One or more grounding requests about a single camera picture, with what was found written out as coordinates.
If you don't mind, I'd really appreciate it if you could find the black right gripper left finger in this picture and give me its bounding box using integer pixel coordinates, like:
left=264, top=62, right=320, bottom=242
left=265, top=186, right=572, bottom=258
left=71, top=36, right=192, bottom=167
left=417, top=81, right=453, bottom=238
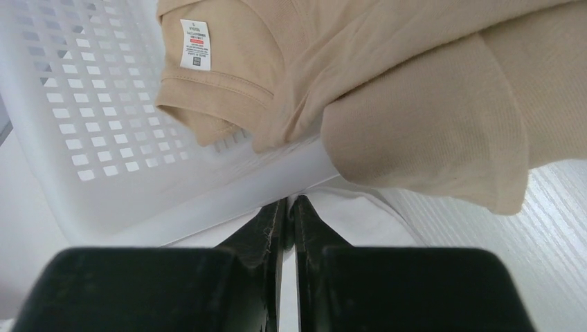
left=12, top=199, right=287, bottom=331

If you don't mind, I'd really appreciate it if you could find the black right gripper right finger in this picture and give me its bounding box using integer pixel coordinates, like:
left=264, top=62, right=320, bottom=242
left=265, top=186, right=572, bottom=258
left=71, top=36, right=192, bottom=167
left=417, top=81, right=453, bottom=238
left=291, top=196, right=534, bottom=331

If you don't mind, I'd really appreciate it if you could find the white t-shirt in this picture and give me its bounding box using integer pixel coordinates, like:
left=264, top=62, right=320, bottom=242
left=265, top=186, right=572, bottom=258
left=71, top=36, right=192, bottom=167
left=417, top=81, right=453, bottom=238
left=163, top=177, right=426, bottom=248

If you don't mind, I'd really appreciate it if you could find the beige t-shirt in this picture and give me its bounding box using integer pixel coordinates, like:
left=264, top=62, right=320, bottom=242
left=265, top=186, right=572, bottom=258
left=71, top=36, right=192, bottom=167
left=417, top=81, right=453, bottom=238
left=156, top=1, right=586, bottom=215

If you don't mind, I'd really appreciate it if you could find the white plastic basket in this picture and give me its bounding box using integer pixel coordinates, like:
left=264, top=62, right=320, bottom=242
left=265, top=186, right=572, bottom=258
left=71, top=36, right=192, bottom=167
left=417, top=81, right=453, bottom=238
left=1, top=1, right=337, bottom=246

